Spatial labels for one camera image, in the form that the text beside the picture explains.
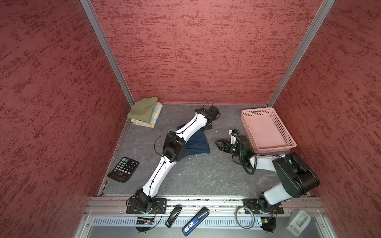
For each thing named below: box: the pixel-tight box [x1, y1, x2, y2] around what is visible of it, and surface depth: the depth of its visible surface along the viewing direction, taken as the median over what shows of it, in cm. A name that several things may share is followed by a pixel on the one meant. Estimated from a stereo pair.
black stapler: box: [164, 204, 183, 229], surface depth 70 cm
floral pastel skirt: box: [130, 101, 164, 128], surface depth 111 cm
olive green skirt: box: [127, 96, 159, 123], surface depth 112 cm
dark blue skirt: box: [183, 129, 211, 158], surface depth 94 cm
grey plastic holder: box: [285, 209, 312, 238], surface depth 69 cm
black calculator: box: [107, 156, 140, 183], surface depth 87 cm
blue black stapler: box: [182, 206, 210, 237], surface depth 68 cm
